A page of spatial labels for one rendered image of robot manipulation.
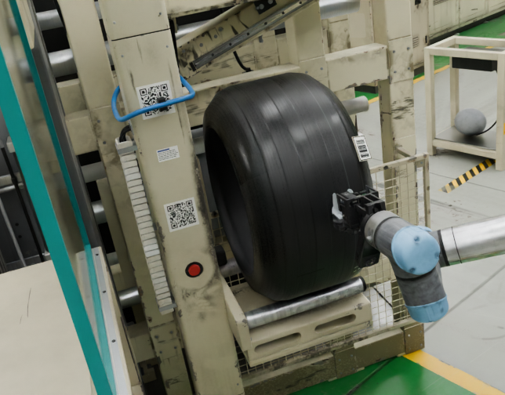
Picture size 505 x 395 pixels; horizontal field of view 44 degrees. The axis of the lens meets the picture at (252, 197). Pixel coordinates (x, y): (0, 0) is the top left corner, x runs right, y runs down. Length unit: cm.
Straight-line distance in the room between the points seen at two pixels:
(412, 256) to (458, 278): 228
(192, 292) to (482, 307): 184
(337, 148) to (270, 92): 22
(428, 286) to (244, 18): 101
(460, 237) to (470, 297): 198
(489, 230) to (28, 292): 89
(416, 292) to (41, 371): 65
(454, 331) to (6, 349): 225
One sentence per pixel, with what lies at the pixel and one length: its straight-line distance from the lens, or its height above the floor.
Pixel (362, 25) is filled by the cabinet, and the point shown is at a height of 67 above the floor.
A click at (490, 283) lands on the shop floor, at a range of 334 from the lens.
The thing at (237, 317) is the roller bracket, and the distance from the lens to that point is 158.
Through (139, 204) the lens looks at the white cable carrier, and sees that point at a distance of 151.
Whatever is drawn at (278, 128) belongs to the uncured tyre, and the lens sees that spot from 141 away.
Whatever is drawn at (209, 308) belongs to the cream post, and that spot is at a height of 93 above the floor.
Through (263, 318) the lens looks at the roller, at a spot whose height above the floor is 91.
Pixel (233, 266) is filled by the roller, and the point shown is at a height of 91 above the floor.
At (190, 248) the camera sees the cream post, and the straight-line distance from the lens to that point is 156.
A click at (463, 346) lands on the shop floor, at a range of 294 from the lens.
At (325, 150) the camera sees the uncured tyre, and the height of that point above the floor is 135.
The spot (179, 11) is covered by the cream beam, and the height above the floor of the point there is 165.
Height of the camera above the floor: 187
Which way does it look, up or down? 25 degrees down
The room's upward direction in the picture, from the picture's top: 10 degrees counter-clockwise
